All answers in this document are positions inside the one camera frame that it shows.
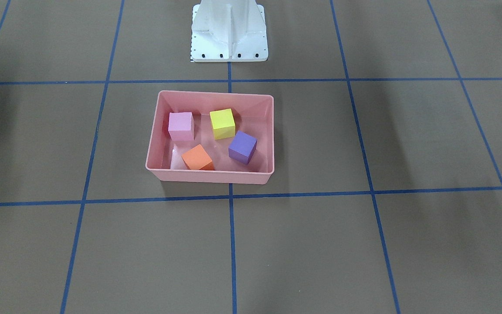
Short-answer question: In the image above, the pink plastic bin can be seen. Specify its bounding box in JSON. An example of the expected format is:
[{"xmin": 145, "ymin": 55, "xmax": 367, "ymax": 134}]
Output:
[{"xmin": 145, "ymin": 91, "xmax": 275, "ymax": 184}]

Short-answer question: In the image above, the purple foam block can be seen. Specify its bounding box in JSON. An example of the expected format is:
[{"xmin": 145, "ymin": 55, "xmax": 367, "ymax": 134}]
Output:
[{"xmin": 228, "ymin": 131, "xmax": 258, "ymax": 165}]

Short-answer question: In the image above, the light pink foam block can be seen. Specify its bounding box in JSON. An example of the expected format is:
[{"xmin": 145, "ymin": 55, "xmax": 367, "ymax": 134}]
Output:
[{"xmin": 168, "ymin": 112, "xmax": 195, "ymax": 141}]

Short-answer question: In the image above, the yellow foam block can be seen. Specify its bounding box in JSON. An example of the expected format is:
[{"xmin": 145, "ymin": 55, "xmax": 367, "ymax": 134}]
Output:
[{"xmin": 210, "ymin": 109, "xmax": 236, "ymax": 140}]

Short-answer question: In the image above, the orange foam block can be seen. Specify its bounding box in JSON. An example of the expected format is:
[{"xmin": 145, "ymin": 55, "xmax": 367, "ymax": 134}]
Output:
[{"xmin": 181, "ymin": 144, "xmax": 215, "ymax": 171}]

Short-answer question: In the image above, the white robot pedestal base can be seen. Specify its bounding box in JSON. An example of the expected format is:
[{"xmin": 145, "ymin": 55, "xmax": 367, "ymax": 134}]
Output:
[{"xmin": 190, "ymin": 0, "xmax": 269, "ymax": 62}]

